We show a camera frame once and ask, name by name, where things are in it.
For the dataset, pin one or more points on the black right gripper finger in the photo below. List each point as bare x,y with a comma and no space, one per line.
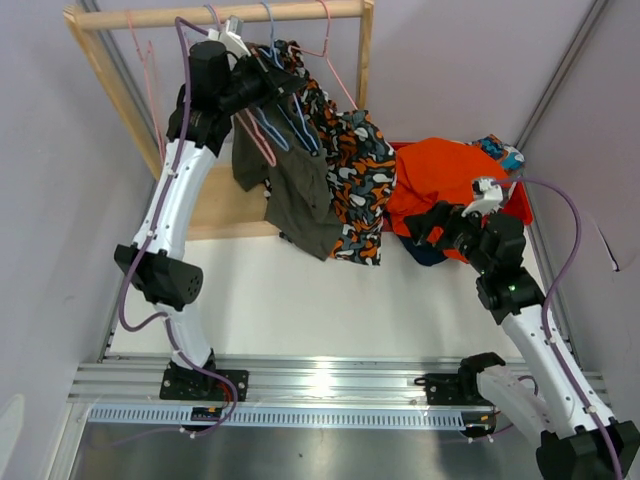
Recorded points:
443,212
420,228

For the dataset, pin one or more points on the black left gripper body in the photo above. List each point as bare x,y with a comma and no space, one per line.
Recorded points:
250,85

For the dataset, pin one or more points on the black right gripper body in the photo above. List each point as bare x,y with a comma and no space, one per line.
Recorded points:
465,236

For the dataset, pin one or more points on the navy blue shorts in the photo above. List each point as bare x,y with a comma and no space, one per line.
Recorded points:
425,255

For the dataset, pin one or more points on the light blue hanger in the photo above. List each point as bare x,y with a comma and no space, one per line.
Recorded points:
214,15
288,109

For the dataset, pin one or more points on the olive grey shorts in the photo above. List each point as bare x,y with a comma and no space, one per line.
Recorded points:
299,200

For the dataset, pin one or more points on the colourful graphic print shorts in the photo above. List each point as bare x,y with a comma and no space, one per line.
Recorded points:
509,158

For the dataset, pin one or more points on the orange black camouflage shorts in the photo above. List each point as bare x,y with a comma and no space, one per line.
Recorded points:
361,163

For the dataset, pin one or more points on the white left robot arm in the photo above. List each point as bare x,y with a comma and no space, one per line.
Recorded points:
218,85

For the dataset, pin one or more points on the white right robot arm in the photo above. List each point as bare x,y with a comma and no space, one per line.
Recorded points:
574,433

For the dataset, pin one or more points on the wooden clothes rack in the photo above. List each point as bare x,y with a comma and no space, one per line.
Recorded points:
223,209

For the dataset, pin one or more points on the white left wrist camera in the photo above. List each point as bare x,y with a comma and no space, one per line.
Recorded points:
229,36

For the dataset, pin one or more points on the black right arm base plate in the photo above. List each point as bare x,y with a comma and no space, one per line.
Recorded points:
445,389

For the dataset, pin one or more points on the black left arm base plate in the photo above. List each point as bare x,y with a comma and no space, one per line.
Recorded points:
188,385

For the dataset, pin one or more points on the white slotted cable duct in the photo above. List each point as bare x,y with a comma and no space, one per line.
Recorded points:
187,416

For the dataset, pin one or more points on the aluminium mounting rail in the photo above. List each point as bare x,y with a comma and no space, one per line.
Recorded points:
274,381

